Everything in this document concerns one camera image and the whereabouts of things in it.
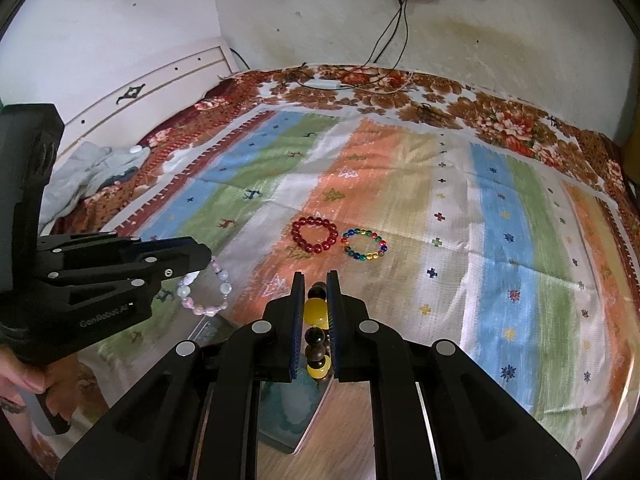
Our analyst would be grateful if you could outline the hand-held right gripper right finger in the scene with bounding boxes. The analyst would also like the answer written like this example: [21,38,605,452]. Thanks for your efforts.
[326,270,584,480]

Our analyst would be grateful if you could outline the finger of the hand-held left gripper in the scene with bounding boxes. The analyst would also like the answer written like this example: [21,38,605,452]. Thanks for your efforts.
[35,269,166,312]
[37,232,211,281]

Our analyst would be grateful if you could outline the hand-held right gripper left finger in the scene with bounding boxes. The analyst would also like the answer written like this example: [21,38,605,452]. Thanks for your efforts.
[55,271,307,480]

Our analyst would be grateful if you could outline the yellow and brown bead bracelet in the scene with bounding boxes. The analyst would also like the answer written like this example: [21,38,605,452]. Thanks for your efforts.
[302,282,334,386]

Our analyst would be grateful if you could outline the white and pink bead bracelet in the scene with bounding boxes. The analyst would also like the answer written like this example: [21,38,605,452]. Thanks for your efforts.
[175,255,235,317]

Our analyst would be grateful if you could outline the silver tin box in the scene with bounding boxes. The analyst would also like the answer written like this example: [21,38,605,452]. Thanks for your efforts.
[187,320,431,480]

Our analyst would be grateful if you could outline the person's left hand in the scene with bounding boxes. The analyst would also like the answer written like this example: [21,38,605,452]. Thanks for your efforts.
[0,346,83,436]

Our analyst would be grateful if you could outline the grey cloth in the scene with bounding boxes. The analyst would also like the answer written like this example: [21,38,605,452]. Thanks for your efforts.
[40,141,151,232]

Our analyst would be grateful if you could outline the white headboard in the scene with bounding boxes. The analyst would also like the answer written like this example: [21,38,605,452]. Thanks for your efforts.
[55,45,237,161]

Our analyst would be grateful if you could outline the striped patterned blanket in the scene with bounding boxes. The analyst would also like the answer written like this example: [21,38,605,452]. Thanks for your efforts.
[55,107,636,480]

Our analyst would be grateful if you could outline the brown floral bedsheet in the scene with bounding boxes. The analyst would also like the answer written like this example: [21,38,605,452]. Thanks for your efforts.
[50,62,640,241]

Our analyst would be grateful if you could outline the red bead bracelet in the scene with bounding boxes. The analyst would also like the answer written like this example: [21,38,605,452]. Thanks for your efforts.
[291,215,340,255]

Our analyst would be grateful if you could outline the multicolour bead bracelet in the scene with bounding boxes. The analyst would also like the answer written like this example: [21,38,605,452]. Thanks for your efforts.
[340,227,390,263]

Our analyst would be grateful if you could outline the black cable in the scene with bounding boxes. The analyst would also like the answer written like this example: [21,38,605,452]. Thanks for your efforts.
[340,2,411,86]
[295,2,403,88]

